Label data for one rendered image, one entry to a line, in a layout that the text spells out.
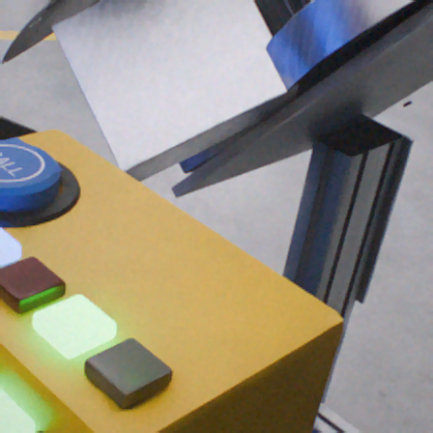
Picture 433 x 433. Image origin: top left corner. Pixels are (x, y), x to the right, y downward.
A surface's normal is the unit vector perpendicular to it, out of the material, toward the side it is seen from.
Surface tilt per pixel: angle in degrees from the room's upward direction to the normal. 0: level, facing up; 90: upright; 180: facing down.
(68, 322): 0
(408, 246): 0
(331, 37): 88
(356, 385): 0
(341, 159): 90
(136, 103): 55
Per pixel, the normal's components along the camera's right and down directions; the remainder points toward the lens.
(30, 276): 0.15, -0.84
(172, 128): -0.04, -0.07
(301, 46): -0.76, 0.32
